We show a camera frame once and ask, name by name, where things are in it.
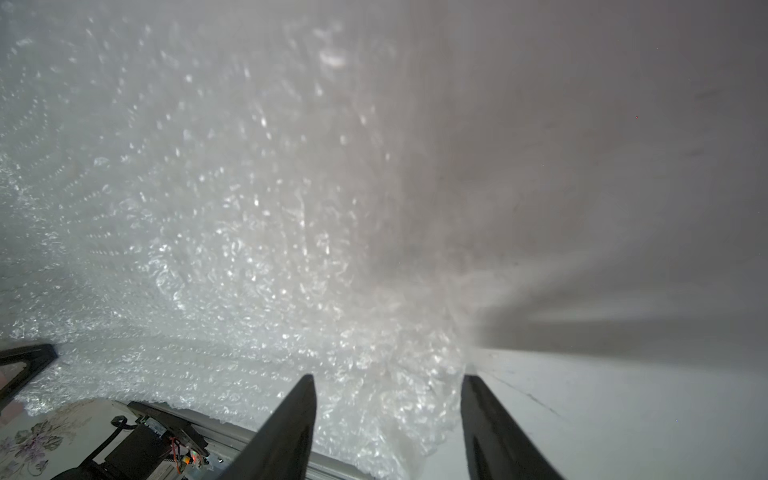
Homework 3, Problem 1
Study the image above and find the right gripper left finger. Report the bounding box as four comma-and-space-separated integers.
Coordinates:
219, 374, 317, 480

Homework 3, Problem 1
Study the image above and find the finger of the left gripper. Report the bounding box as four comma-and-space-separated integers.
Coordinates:
1, 343, 58, 411

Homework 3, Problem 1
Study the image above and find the aluminium front rail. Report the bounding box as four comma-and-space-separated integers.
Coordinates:
143, 403, 371, 479

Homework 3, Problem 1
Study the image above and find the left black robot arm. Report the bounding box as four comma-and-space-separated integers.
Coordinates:
1, 344, 174, 479

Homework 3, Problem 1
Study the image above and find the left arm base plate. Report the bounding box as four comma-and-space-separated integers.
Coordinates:
127, 401, 209, 473

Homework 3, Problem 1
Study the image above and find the bubble plate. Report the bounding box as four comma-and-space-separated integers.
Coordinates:
1, 1, 465, 479

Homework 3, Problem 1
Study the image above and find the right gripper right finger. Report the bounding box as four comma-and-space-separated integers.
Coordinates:
461, 375, 563, 480

